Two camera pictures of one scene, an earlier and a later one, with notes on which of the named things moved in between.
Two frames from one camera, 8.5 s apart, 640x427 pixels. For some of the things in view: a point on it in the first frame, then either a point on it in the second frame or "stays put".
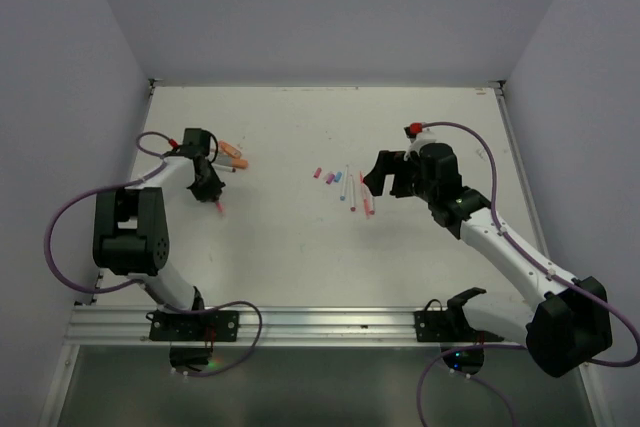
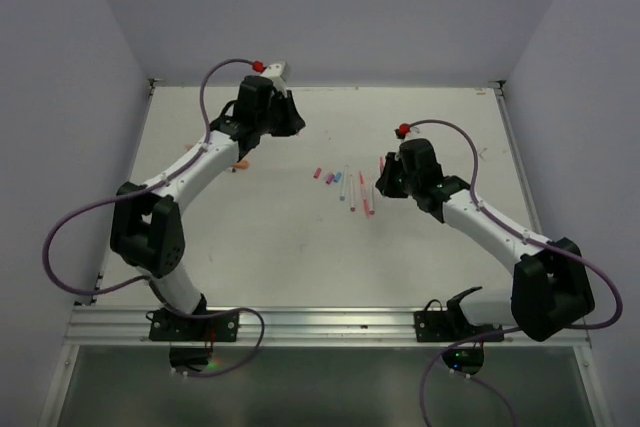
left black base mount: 192,334 stays put
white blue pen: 345,182 stays put
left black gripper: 206,194 → 293,121
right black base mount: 462,345 stays put
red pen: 370,203 → 364,198
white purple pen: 353,208 stays put
